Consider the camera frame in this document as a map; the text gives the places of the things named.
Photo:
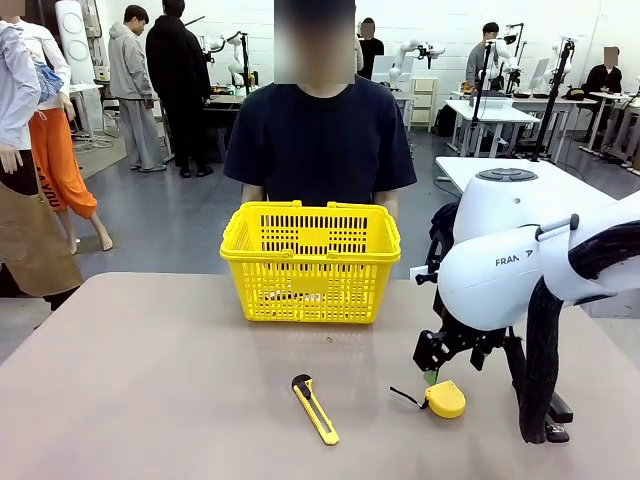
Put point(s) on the person in black jacket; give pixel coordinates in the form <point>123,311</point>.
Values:
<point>177,75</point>

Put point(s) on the thin black tripod stand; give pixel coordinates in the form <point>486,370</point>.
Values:
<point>480,100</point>

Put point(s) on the person in navy t-shirt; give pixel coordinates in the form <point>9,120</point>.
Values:
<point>320,145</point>

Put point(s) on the black stapler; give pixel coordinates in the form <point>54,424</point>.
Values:
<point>560,410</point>

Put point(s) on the long white background desk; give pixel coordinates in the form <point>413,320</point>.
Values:
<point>575,102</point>

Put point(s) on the standing background person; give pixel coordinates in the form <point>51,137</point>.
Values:
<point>371,52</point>

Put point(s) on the person's right forearm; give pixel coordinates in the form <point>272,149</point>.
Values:
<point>252,194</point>

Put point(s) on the person in grey hoodie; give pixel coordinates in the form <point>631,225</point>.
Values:
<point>130,75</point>

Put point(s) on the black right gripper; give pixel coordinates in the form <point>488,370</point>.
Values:
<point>470,340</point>

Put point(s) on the white drawer cabinet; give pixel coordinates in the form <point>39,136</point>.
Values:
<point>424,102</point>

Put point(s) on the mannequin striped shirt brown apron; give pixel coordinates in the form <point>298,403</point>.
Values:
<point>20,225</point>

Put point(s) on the seated person in black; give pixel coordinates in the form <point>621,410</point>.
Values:
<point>602,82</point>

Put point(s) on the tall black tripod stand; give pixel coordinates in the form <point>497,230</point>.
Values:
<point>550,110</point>

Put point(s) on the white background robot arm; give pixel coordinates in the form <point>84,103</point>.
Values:
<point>405,52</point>
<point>557,55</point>
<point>235,67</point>
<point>510,62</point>

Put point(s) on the white computer monitor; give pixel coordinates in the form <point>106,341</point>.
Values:
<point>539,75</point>

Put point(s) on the yellow tape measure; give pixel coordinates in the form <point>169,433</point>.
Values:
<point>445,400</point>

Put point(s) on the yellow utility knife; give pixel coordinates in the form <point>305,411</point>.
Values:
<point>312,407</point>

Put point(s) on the mannequin with orange pants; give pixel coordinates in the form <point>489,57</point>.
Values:
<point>60,170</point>

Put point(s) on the white standing air conditioner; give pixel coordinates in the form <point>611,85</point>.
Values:
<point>75,45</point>

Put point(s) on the person in grey jacket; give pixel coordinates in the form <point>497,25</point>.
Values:
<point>477,62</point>

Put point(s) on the black backpack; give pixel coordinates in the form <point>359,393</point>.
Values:
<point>442,225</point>

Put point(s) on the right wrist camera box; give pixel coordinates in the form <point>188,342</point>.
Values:
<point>425,275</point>

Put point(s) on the yellow plastic shopping basket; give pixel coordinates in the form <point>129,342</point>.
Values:
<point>310,295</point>

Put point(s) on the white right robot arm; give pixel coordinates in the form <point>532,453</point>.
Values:
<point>485,280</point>

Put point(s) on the person's left forearm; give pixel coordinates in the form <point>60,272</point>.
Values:
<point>389,204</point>

